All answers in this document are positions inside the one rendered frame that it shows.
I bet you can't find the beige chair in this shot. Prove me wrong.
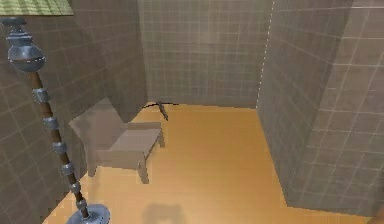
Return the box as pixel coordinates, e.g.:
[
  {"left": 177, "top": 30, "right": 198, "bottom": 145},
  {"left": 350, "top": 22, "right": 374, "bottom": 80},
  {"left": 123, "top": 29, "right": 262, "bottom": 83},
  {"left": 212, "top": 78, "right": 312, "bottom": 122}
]
[{"left": 68, "top": 97, "right": 166, "bottom": 185}]

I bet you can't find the floor lamp with green shade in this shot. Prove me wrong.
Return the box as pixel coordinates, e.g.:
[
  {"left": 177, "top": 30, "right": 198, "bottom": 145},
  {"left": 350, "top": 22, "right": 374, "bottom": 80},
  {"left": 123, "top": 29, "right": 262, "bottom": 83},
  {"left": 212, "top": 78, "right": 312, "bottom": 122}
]
[{"left": 0, "top": 0, "right": 111, "bottom": 224}]

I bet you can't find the dark thin curved object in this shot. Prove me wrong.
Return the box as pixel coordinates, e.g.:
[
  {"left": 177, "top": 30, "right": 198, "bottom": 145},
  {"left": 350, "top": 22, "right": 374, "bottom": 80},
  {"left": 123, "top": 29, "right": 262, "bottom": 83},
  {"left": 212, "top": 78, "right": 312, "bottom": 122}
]
[{"left": 142, "top": 101, "right": 180, "bottom": 122}]

